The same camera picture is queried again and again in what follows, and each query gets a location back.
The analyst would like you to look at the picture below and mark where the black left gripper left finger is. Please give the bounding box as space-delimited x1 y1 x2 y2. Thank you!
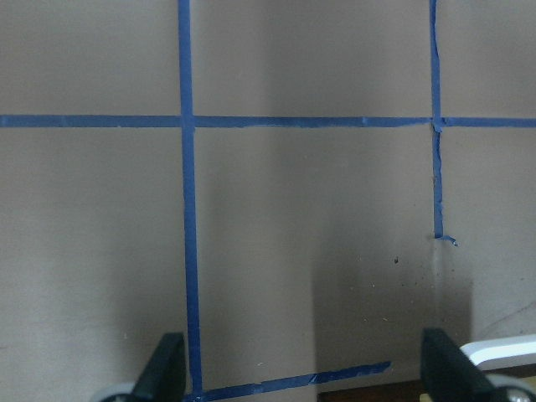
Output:
98 332 186 402

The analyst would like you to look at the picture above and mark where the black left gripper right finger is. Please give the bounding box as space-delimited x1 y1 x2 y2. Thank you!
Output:
420 328 535 401

